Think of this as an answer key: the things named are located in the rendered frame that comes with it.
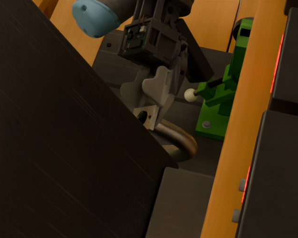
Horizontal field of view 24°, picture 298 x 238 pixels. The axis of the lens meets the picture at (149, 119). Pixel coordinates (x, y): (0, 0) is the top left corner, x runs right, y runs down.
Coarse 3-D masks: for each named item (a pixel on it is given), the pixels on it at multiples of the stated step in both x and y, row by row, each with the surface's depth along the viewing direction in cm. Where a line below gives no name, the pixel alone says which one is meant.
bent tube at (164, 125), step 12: (144, 108) 107; (156, 108) 104; (144, 120) 108; (156, 132) 107; (168, 132) 107; (180, 132) 109; (180, 144) 110; (192, 144) 111; (180, 156) 116; (192, 156) 115
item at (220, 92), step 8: (216, 80) 137; (224, 80) 133; (232, 80) 132; (200, 88) 138; (208, 88) 138; (216, 88) 140; (232, 88) 134; (208, 96) 139; (216, 96) 138; (224, 96) 136; (232, 96) 135; (208, 104) 140; (216, 104) 139
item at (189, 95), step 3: (186, 90) 143; (189, 90) 142; (192, 90) 142; (195, 90) 142; (186, 93) 142; (189, 93) 142; (192, 93) 142; (195, 93) 142; (186, 96) 142; (189, 96) 142; (192, 96) 142; (195, 96) 142; (186, 99) 143; (189, 99) 142; (192, 99) 142; (195, 99) 143
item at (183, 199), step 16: (176, 176) 99; (192, 176) 99; (208, 176) 99; (160, 192) 98; (176, 192) 98; (192, 192) 98; (208, 192) 98; (160, 208) 96; (176, 208) 96; (192, 208) 96; (160, 224) 95; (176, 224) 95; (192, 224) 95
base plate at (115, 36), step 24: (96, 72) 152; (120, 72) 152; (216, 72) 152; (120, 96) 149; (168, 120) 145; (192, 120) 145; (168, 144) 142; (216, 144) 142; (192, 168) 139; (216, 168) 139
